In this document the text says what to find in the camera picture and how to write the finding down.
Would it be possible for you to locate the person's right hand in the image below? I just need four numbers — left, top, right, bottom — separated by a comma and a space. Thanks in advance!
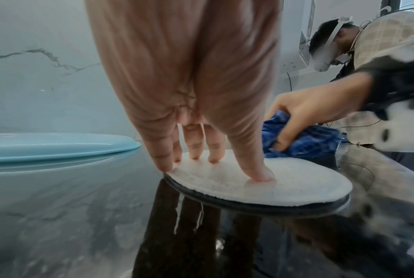
265, 72, 375, 153

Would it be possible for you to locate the person's left hand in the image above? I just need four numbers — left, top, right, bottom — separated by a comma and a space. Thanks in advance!
84, 0, 283, 183

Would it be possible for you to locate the blue striped cloth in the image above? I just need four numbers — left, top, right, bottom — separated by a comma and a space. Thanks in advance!
262, 110, 345, 159

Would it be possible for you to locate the speckled white plate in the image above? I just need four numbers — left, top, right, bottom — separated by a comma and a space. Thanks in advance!
164, 149, 354, 210

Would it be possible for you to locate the teal plate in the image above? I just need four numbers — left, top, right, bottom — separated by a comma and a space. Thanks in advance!
0, 133, 143, 165

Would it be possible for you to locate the right wrist marker band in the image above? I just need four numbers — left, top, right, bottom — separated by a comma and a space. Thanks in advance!
361, 51, 414, 117

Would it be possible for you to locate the black purifier power cable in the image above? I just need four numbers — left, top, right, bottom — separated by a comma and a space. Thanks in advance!
285, 69, 295, 94

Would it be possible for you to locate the white wall water purifier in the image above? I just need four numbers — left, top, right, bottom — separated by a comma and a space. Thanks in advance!
297, 0, 318, 69

